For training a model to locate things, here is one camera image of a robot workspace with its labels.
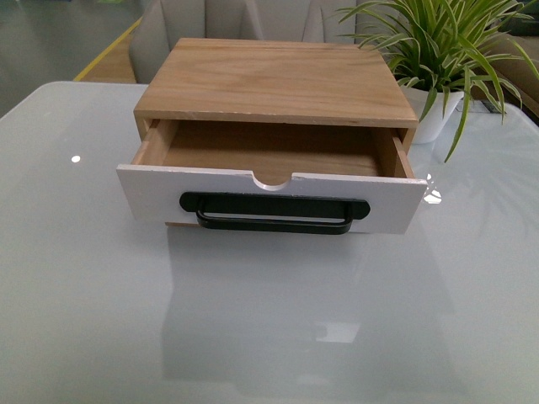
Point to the white front wooden drawer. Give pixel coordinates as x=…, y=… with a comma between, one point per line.
x=347, y=162

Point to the wooden drawer cabinet box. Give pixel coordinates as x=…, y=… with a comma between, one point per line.
x=276, y=82

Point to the white plant pot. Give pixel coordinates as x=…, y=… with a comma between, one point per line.
x=431, y=123

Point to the grey sofa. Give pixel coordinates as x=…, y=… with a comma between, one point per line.
x=166, y=22

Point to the green spider plant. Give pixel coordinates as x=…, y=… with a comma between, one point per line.
x=442, y=47

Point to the black metal drawer handle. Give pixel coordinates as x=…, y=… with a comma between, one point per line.
x=274, y=213

